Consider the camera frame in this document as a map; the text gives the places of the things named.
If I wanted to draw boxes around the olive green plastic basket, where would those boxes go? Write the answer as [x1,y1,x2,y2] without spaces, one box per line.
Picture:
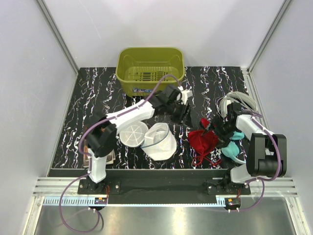
[115,47,185,96]

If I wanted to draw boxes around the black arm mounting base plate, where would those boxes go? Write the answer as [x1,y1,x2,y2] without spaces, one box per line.
[78,169,251,206]

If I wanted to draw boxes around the red bra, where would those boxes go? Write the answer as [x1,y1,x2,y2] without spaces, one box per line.
[187,118,221,166]

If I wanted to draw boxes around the white mesh laundry bag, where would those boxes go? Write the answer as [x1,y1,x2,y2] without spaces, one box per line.
[119,121,177,161]

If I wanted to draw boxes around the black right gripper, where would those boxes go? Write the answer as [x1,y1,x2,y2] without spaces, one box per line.
[202,116,239,148]

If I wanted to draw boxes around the teal cat-ear headphones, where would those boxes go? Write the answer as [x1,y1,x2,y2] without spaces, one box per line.
[221,131,246,165]

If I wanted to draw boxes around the white slotted cable duct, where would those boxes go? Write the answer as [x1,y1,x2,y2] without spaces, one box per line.
[43,196,108,207]

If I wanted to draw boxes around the dark orange paperback book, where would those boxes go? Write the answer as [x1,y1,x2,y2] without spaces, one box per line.
[83,140,115,168]

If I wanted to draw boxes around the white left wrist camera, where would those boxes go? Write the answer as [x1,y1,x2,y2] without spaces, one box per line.
[177,86,193,104]

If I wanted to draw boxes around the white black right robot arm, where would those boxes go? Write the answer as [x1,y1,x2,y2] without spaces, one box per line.
[202,103,287,194]

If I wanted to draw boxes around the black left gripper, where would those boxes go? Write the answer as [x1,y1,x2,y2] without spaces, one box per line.
[165,101,193,129]

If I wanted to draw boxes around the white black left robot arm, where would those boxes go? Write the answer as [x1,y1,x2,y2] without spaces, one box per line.
[78,84,193,194]

